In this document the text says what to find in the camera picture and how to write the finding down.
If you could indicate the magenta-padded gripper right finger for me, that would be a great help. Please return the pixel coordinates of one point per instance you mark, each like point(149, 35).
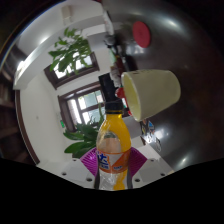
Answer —
point(151, 171)

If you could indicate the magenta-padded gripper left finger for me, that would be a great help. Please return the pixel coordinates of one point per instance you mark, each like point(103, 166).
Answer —
point(75, 173)

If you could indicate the orange drink plastic bottle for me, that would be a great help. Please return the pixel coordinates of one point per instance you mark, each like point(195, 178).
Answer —
point(113, 140)

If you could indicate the large potted green plant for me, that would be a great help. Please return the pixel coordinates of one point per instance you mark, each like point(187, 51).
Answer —
point(71, 50)
point(85, 138)

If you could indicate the green exit sign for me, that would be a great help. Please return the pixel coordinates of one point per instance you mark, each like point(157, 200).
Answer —
point(62, 124)

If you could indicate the pale yellow cup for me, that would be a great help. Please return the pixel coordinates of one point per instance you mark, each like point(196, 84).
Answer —
point(153, 93)

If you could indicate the flat round red coaster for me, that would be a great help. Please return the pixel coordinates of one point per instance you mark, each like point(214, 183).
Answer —
point(141, 34)

